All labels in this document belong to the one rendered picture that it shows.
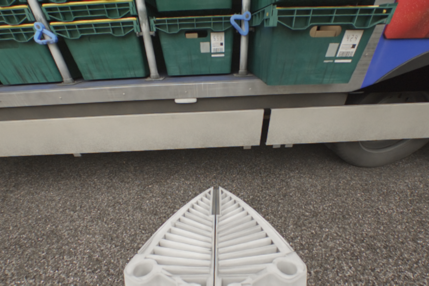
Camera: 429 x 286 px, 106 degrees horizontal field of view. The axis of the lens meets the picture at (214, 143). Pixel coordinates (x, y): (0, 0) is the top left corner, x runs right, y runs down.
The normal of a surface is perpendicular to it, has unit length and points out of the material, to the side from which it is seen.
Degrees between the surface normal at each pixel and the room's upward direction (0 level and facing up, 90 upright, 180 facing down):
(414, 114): 90
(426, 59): 90
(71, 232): 0
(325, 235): 0
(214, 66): 94
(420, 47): 90
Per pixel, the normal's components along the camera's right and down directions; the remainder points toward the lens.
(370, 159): 0.05, 0.19
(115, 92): 0.03, 0.51
